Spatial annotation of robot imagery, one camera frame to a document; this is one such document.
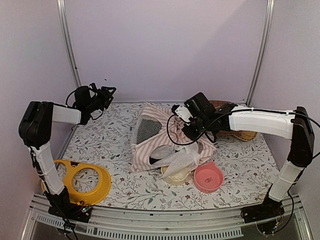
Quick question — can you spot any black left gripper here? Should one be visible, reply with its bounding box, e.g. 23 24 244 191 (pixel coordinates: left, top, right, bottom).
86 86 117 113

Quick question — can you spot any pink striped pet tent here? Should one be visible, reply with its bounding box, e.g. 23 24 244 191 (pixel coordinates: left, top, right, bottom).
130 103 216 177

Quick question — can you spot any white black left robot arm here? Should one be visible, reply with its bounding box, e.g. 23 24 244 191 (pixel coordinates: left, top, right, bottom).
18 83 117 197

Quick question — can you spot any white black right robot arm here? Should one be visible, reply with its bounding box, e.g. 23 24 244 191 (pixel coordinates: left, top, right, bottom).
173 92 316 218

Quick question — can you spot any pink pet bowl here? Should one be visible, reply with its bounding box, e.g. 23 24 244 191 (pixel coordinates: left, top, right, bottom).
193 161 224 194

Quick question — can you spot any cream pet bowl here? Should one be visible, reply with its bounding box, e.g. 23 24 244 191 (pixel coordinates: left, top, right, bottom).
161 166 191 186

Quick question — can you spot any brown woven mat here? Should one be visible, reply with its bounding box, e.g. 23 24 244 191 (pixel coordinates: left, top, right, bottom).
209 100 238 112

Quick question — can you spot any yellow bamboo mat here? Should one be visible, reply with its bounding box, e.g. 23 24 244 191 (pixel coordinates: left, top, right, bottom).
217 130 258 142

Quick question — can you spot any yellow double bowl holder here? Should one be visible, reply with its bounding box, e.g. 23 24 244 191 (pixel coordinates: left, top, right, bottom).
37 159 112 205

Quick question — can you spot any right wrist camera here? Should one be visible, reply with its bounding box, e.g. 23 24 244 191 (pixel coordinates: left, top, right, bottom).
171 104 193 126

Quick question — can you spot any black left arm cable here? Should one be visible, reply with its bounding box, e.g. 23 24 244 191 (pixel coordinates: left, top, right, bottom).
65 89 105 121

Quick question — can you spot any right aluminium frame post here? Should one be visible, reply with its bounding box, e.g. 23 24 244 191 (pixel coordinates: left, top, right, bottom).
245 0 275 106

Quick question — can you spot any aluminium frame post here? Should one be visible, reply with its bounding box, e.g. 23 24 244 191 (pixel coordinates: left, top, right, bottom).
245 0 275 106
56 0 82 87

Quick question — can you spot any left aluminium frame post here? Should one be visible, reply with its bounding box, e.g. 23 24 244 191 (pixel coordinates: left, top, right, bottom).
56 0 82 87

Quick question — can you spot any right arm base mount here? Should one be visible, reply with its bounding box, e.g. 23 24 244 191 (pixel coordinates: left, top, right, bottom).
240 196 285 223

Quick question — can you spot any aluminium front rail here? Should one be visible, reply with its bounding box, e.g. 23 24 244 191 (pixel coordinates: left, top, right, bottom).
21 194 313 240

